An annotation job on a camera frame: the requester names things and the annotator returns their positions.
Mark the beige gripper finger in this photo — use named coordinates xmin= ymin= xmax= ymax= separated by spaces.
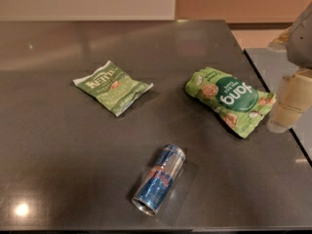
xmin=267 ymin=28 xmax=291 ymax=53
xmin=267 ymin=68 xmax=312 ymax=134

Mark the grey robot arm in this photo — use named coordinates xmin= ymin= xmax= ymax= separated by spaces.
xmin=267 ymin=3 xmax=312 ymax=134

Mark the grey side table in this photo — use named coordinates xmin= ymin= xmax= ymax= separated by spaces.
xmin=245 ymin=48 xmax=312 ymax=161

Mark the green Jang snack bag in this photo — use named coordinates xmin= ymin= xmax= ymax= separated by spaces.
xmin=185 ymin=67 xmax=276 ymax=138

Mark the blue silver Red Bull can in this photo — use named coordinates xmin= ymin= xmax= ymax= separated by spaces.
xmin=132 ymin=144 xmax=186 ymax=216

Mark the green Kettle chips bag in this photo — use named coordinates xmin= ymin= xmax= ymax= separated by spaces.
xmin=73 ymin=60 xmax=153 ymax=117

